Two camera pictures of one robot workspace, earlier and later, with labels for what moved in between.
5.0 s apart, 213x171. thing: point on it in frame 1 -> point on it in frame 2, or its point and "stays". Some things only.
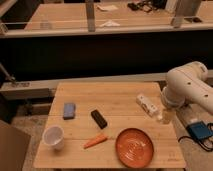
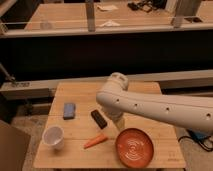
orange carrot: [99, 139] stays
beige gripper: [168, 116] -> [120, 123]
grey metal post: [90, 10] stays
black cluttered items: [147, 5] stays
